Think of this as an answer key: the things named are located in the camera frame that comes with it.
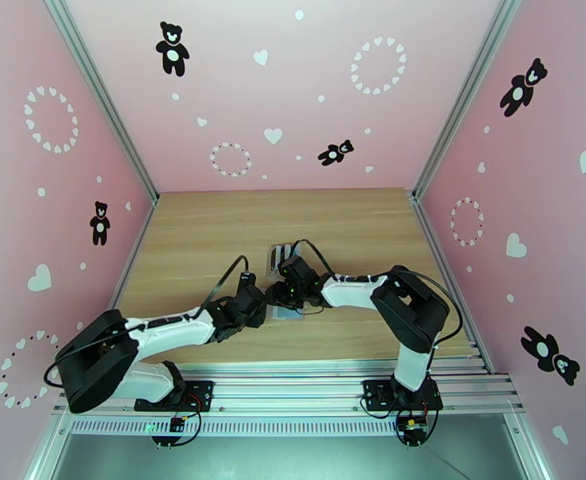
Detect pink card holder wallet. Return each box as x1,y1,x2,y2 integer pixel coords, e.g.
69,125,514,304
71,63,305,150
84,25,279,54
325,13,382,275
271,304,308,325

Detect clear acrylic card stand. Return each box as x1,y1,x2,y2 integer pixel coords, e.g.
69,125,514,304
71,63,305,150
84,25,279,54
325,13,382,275
264,241,305,281

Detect perforated metal strip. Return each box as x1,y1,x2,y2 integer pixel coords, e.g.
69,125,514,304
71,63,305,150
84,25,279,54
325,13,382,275
66,417,509,438

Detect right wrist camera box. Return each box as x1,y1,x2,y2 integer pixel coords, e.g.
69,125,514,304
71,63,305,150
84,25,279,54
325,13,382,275
278,255,309,281

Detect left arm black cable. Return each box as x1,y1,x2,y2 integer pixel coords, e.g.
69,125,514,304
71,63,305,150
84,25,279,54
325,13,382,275
191,254,252,322

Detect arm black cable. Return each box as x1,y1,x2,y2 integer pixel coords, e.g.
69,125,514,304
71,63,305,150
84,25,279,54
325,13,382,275
191,254,252,322
290,238,335,278

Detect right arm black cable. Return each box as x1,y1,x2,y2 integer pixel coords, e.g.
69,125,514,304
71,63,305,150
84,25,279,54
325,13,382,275
290,238,335,278

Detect aluminium base frame rails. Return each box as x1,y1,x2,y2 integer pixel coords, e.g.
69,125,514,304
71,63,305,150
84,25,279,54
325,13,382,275
51,343,527,418

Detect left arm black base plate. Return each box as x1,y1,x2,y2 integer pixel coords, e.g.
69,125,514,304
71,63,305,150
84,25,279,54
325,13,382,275
134,379,216,413

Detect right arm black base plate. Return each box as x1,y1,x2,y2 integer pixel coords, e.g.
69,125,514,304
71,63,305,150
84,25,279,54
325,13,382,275
361,379,445,413

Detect left power connector with wires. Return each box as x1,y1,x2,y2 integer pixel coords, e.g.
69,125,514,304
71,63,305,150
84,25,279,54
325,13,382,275
149,393,205,450

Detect power connector with wires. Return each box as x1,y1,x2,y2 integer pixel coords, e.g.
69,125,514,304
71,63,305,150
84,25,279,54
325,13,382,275
149,393,205,450
394,388,446,450

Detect right power connector with wires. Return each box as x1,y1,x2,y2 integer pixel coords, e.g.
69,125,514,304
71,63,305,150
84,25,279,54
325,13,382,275
394,388,446,450

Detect aluminium corner post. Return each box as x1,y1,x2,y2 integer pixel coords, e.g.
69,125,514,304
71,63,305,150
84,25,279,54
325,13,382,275
411,0,524,207
40,0,160,207

